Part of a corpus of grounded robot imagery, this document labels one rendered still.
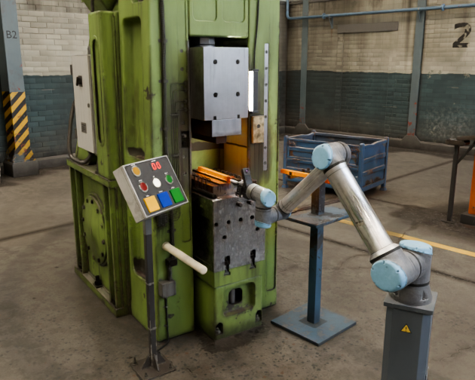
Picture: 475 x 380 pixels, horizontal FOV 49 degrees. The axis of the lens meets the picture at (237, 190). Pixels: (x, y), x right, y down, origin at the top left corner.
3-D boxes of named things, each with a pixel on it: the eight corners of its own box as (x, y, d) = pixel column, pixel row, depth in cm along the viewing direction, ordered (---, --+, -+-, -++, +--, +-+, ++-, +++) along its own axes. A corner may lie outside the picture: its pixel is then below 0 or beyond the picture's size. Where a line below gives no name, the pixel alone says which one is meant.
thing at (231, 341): (287, 336, 326) (287, 335, 325) (208, 366, 294) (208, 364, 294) (251, 312, 357) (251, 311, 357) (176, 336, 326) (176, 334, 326)
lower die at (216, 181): (240, 192, 313) (240, 179, 311) (212, 197, 302) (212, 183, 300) (206, 179, 347) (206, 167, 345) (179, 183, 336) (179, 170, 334)
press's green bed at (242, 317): (263, 326, 338) (264, 259, 327) (215, 343, 318) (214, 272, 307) (219, 295, 383) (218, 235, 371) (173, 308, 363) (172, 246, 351)
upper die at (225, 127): (240, 134, 304) (241, 117, 302) (212, 136, 293) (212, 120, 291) (205, 127, 338) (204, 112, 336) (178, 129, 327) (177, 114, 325)
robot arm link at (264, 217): (277, 226, 286) (278, 205, 282) (262, 231, 278) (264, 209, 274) (265, 222, 292) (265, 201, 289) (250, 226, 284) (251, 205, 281)
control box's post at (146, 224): (157, 367, 293) (150, 182, 267) (151, 369, 291) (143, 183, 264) (154, 364, 296) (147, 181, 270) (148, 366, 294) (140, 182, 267)
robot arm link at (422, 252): (435, 277, 243) (439, 242, 239) (418, 288, 231) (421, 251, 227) (406, 268, 254) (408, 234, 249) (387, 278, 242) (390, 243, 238)
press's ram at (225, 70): (259, 117, 309) (260, 47, 299) (204, 121, 288) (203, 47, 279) (222, 111, 343) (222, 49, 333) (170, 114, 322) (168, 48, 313)
